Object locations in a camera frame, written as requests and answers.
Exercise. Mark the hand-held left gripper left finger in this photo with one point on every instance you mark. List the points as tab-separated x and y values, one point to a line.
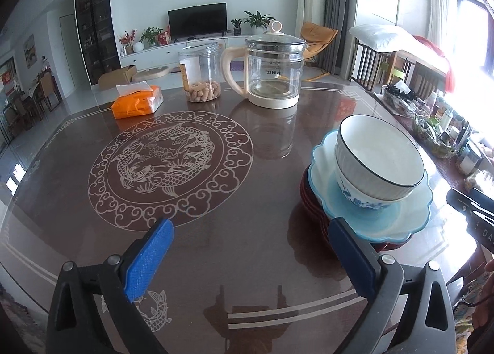
148	257

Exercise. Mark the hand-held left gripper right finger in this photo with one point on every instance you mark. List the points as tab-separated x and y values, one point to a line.
353	257

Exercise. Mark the scalloped blue and white bowl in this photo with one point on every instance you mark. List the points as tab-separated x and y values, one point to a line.
386	223

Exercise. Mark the white bowl with blue flowers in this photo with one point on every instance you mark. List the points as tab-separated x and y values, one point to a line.
362	202

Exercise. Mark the white ribbed bowl dark rim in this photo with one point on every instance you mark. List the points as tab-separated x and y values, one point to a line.
378	153

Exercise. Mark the patterned tissue box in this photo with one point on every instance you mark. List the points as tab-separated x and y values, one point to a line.
478	180

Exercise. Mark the round metal tin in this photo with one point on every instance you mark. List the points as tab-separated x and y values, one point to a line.
469	159

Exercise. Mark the basket of toiletries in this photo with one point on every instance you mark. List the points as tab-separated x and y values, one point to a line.
436	134

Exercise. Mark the red cloth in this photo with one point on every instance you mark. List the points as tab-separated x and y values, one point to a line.
449	68

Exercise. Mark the orange tissue pack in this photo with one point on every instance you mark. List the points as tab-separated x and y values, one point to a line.
135	105

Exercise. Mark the green stool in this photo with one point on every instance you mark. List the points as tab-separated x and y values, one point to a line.
395	73

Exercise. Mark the cardboard box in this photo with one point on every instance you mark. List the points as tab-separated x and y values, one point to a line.
117	77

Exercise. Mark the round beige stool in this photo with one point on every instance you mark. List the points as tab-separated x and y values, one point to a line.
150	74

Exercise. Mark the dark wooden slatted bench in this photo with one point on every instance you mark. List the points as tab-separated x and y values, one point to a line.
366	64

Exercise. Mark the dark framed window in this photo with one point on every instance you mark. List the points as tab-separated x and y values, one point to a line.
474	30

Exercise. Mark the clear plastic jar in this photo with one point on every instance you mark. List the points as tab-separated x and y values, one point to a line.
200	72

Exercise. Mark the wooden dining chair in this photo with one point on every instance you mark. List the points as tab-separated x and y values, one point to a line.
48	87

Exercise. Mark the white television cabinet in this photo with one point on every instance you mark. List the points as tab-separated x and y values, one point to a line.
154	57

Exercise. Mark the white pillow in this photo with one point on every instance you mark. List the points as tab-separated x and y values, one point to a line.
386	37

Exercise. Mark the round white vase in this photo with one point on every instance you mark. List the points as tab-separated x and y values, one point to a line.
138	47

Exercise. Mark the white curtain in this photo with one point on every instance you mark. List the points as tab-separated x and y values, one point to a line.
442	10

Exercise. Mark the vase of red flowers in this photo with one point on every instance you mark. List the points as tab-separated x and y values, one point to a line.
126	39

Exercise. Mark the red gift box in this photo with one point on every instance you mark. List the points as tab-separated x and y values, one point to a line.
163	38

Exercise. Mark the orange lounge chair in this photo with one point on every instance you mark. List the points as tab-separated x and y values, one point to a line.
318	39

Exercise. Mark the bushy green potted plant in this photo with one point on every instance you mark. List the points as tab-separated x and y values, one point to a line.
151	35

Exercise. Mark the dark display cabinet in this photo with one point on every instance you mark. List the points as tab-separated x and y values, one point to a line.
96	26

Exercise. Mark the black television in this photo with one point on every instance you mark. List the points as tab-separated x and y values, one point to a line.
197	22

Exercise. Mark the grey curtain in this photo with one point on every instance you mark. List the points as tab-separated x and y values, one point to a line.
339	10

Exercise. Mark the small potted plant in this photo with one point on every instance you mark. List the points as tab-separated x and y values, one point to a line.
236	26

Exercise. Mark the covered standing air conditioner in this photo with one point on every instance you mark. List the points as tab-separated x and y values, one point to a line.
312	6

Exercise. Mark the large green potted plant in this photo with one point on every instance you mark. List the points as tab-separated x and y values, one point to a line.
258	20

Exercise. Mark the framed wall picture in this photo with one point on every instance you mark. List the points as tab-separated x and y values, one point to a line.
30	51

